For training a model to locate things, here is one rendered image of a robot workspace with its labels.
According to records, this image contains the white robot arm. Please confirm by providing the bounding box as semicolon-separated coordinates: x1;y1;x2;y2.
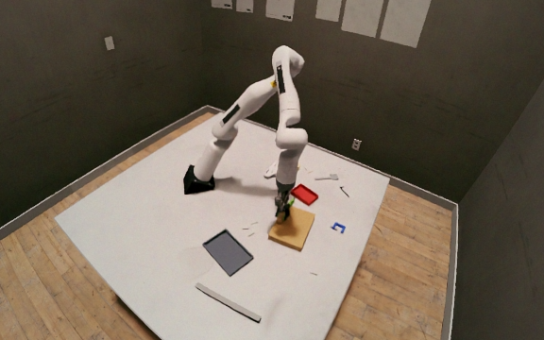
194;46;308;184

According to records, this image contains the red shallow tray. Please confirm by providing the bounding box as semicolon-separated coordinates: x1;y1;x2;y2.
290;183;319;207

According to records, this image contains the black spring clamp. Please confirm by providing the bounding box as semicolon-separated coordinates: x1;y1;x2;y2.
275;197;295;221

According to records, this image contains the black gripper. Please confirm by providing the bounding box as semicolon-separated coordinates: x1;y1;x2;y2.
274;178;296;211

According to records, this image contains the grey flat bar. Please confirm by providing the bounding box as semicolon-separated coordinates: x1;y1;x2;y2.
195;282;261;323
315;174;339;180

